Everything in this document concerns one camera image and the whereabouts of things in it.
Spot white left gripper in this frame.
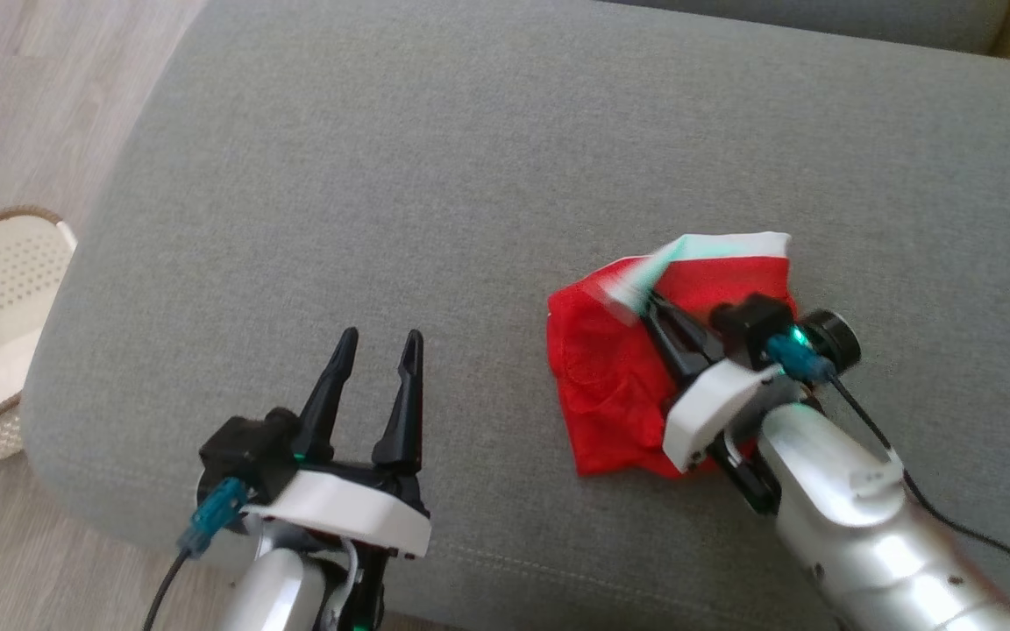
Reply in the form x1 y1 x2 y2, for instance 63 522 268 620
240 327 432 559

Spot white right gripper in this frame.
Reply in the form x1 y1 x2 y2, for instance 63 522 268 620
641 294 786 516

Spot red white mesh shorts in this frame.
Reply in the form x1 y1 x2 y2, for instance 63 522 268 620
546 231 798 479

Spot grey fabric sofa seat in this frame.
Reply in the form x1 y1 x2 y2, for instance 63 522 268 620
21 0 1010 631

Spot grey sofa back cushion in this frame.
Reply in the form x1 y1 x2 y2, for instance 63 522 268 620
597 0 1010 55

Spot blue right camera connector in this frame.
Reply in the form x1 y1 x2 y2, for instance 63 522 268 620
764 333 836 386

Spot blue camera connector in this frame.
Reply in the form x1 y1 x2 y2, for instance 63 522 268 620
764 333 836 386
177 478 249 558

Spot black right camera cable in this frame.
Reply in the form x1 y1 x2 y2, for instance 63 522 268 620
825 372 1010 584

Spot blue left camera connector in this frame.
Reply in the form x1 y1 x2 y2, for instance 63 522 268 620
177 478 249 558

